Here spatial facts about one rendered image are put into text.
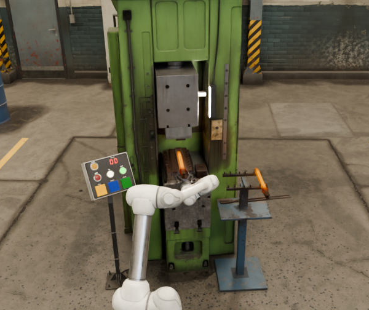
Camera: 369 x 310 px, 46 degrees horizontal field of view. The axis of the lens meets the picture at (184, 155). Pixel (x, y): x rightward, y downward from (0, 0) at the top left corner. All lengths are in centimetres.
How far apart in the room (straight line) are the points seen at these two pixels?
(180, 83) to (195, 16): 48
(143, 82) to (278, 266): 202
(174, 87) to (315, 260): 208
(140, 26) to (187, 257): 196
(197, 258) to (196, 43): 181
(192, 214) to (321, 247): 140
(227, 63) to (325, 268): 202
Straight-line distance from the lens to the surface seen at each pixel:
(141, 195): 253
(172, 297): 252
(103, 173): 324
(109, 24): 861
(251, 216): 344
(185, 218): 360
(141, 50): 323
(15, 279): 420
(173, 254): 382
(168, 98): 318
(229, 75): 335
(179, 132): 329
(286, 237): 444
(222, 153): 357
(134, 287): 257
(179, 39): 322
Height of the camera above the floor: 263
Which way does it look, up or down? 26 degrees down
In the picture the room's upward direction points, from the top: 1 degrees counter-clockwise
